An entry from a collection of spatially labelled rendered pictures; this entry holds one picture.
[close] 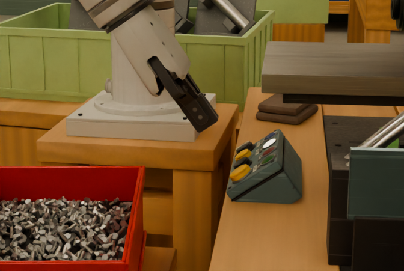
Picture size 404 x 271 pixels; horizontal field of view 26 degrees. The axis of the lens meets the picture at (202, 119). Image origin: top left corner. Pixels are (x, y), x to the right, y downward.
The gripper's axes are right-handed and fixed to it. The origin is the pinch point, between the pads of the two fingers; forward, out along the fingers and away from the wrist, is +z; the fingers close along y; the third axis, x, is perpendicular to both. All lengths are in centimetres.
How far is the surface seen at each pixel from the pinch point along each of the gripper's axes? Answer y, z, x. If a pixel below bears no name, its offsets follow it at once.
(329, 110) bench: -51, 22, 9
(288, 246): 15.9, 15.6, 2.8
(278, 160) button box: 1.9, 10.3, 5.1
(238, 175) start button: 1.7, 9.2, -0.3
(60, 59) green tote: -89, -14, -39
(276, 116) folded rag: -35.0, 13.5, 2.8
